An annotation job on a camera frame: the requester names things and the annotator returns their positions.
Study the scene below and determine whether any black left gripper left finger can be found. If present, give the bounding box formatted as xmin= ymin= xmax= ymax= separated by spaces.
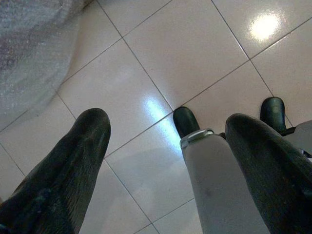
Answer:
xmin=0 ymin=108 xmax=112 ymax=234

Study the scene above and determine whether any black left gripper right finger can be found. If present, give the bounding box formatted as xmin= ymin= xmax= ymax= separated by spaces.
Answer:
xmin=225 ymin=114 xmax=312 ymax=234

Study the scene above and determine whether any silver robot left leg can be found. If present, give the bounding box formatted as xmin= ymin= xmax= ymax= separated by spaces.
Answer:
xmin=179 ymin=128 xmax=271 ymax=234

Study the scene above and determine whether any black robot right foot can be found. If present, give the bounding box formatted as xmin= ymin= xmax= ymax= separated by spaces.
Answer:
xmin=259 ymin=97 xmax=296 ymax=136

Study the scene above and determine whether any black robot foot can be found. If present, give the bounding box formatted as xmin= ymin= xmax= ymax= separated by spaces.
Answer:
xmin=173 ymin=106 xmax=201 ymax=139
xmin=259 ymin=97 xmax=296 ymax=136

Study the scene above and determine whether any black robot left foot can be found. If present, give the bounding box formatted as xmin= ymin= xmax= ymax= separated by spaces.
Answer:
xmin=173 ymin=106 xmax=201 ymax=139

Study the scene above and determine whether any clear bubble wrap sheet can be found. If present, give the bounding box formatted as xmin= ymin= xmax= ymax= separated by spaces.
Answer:
xmin=0 ymin=0 xmax=93 ymax=132

